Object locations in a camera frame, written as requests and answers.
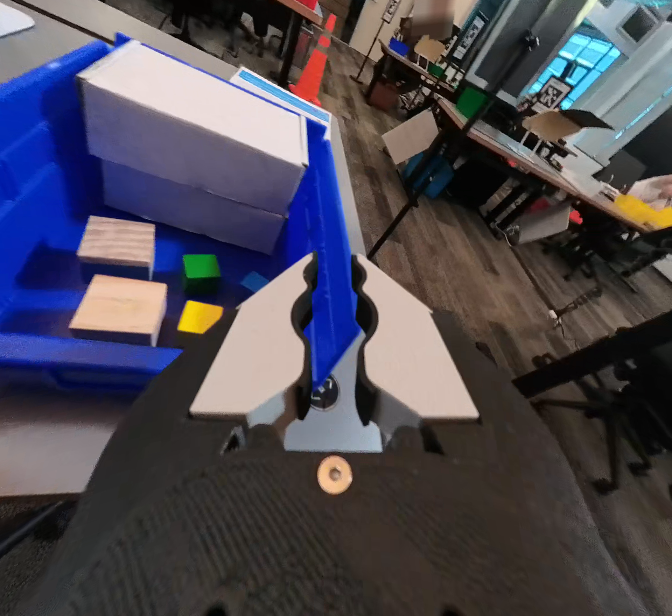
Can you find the brown bag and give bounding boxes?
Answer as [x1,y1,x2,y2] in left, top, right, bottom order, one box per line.
[367,82,402,108]

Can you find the striped grain wooden cube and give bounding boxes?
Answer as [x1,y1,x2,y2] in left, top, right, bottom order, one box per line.
[77,215,156,281]

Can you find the white cardboard mailer box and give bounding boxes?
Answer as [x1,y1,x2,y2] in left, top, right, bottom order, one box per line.
[100,157,289,255]
[76,40,310,215]

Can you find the green cube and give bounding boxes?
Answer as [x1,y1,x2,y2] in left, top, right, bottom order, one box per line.
[181,253,222,296]

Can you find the green plastic bin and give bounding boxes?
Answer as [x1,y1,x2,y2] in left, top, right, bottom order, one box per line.
[456,86,489,118]

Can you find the blue storage crate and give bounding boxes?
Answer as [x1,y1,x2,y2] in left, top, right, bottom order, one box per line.
[404,151,455,199]

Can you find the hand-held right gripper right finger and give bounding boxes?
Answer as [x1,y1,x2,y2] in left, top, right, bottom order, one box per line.
[352,253,481,431]

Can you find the small cluttered work table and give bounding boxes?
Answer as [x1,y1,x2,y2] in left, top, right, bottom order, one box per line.
[367,39,463,113]

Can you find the yellow cube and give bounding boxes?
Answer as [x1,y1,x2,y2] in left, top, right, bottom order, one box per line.
[177,300,224,335]

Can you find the grey board panel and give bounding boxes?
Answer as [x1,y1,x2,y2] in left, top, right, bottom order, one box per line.
[381,109,441,165]

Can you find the small yellow plastic bin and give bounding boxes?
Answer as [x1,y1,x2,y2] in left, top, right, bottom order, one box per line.
[614,193,672,231]

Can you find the marker sign on stand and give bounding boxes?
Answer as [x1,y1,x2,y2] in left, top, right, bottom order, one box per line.
[357,0,404,84]

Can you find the grey metal booth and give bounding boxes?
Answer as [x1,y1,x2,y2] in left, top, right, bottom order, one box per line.
[464,0,604,102]

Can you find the blue plastic bin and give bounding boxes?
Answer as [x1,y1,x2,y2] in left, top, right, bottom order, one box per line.
[0,33,365,402]

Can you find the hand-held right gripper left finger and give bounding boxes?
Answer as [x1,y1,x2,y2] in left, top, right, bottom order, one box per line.
[189,252,319,430]

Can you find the black camera tripod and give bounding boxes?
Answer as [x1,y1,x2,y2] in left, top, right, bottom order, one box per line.
[366,34,541,260]

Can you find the grey desk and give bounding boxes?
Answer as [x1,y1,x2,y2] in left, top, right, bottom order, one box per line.
[0,0,367,498]

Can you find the orange traffic cone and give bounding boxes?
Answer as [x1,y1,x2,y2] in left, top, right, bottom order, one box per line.
[289,13,338,107]

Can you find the smooth pale wooden cube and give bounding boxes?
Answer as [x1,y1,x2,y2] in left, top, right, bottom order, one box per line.
[68,274,169,348]

